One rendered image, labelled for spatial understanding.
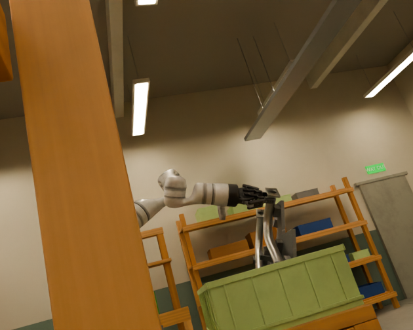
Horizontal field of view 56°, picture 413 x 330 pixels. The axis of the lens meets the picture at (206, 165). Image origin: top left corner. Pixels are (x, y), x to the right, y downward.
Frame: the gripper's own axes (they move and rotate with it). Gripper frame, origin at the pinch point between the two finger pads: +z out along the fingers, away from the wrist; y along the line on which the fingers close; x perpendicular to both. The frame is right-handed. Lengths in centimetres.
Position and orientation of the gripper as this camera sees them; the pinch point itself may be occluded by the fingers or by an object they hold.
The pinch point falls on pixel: (269, 197)
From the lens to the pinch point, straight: 131.1
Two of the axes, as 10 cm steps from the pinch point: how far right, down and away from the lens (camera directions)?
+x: -1.0, 9.1, 4.1
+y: -0.6, -4.1, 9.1
